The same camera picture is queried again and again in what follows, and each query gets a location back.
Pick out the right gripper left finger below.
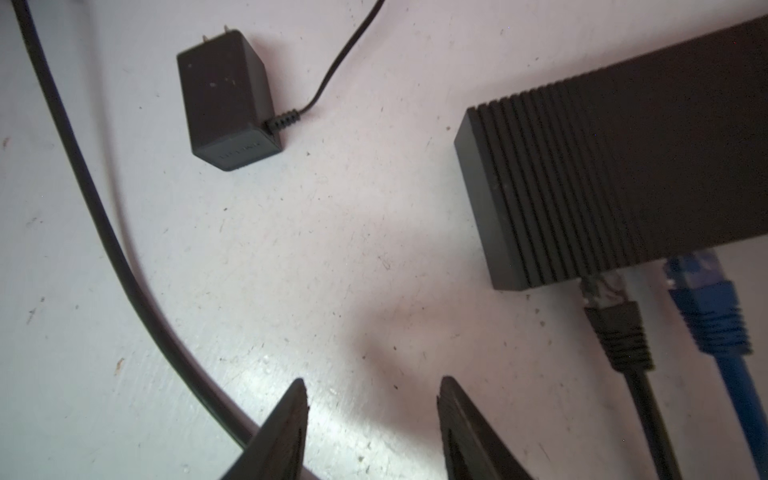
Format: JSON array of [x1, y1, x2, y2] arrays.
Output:
[[223, 378, 309, 480]]

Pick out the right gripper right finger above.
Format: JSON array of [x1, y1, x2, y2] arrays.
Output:
[[437, 376, 533, 480]]

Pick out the black ethernet cable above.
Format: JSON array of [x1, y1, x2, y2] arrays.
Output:
[[10, 0, 259, 450], [578, 272, 684, 480]]

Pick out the blue ethernet cable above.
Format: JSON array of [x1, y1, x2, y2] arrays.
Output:
[[662, 248, 768, 480]]

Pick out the black power adapter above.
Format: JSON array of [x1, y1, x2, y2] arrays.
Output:
[[177, 1, 384, 172]]

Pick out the black network switch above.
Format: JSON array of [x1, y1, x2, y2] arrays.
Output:
[[454, 17, 767, 291]]

